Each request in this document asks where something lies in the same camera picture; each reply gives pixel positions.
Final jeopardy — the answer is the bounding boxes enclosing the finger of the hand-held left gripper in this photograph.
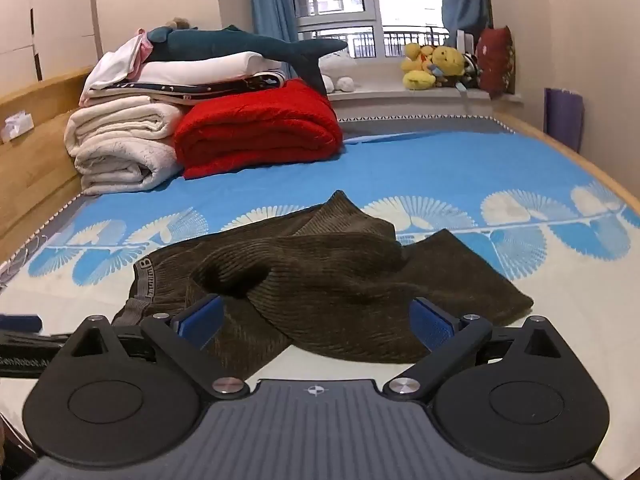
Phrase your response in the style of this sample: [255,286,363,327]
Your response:
[0,314,43,334]

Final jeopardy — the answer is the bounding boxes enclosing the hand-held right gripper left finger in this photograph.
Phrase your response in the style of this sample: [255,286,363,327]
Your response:
[63,294,247,402]

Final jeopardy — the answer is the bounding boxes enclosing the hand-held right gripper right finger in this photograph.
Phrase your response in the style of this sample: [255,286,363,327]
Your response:
[381,297,564,404]

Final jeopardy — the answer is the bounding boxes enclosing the brown corduroy pants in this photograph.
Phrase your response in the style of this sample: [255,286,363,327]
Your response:
[111,190,535,380]

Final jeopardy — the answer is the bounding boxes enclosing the blue white patterned bed sheet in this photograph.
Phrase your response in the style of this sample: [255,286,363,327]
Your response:
[0,129,633,441]

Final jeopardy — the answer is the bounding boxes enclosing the white fleece folded blanket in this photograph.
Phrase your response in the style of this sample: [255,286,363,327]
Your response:
[74,137,185,196]

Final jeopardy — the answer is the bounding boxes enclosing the tissue box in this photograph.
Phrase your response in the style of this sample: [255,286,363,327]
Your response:
[0,112,35,144]

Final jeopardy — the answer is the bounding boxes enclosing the grey mattress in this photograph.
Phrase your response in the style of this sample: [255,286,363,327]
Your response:
[334,114,517,137]

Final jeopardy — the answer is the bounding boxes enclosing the red folded blanket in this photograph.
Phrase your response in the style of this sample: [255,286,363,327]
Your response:
[173,78,345,180]

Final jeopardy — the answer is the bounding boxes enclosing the cream folded blanket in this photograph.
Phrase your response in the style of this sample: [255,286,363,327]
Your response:
[64,96,185,158]

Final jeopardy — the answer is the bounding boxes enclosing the windowsill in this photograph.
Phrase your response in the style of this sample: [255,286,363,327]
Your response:
[324,86,526,122]

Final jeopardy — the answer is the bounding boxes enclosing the dark starry folded cloth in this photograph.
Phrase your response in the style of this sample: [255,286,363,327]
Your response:
[80,71,287,107]

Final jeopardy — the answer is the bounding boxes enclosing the black and white plush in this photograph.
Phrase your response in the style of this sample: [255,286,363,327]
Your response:
[460,52,482,89]

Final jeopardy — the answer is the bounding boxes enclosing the yellow plush toy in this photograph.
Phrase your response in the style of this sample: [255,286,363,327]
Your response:
[430,46,467,87]
[402,42,437,91]

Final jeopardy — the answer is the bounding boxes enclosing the white and pink cloth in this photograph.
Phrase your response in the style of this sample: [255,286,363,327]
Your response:
[81,30,153,99]

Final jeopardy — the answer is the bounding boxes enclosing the red cushion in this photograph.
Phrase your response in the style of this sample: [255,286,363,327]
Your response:
[475,25,517,99]

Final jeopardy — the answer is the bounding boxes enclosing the white seal plush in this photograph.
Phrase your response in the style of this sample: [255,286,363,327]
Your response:
[318,52,359,94]

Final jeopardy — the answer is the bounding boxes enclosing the blue shark plush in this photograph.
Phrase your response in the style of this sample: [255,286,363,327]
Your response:
[146,25,349,95]

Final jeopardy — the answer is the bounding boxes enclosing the white wardrobe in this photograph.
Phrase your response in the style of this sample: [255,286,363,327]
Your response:
[0,0,104,99]

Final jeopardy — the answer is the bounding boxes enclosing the wooden bed frame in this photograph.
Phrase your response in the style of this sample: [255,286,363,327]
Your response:
[0,67,636,267]

